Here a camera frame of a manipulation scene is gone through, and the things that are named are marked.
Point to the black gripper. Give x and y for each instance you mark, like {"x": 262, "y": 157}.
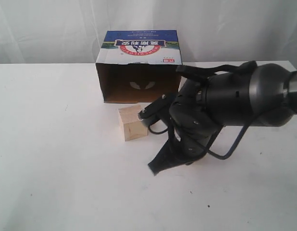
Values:
{"x": 194, "y": 126}

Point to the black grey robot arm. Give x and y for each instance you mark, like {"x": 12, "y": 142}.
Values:
{"x": 248, "y": 95}

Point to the wooden cube block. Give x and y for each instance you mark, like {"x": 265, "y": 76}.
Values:
{"x": 130, "y": 125}

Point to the blue white cardboard box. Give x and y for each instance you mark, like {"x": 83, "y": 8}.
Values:
{"x": 138, "y": 66}

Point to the white backdrop curtain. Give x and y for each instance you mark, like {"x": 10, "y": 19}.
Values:
{"x": 72, "y": 31}

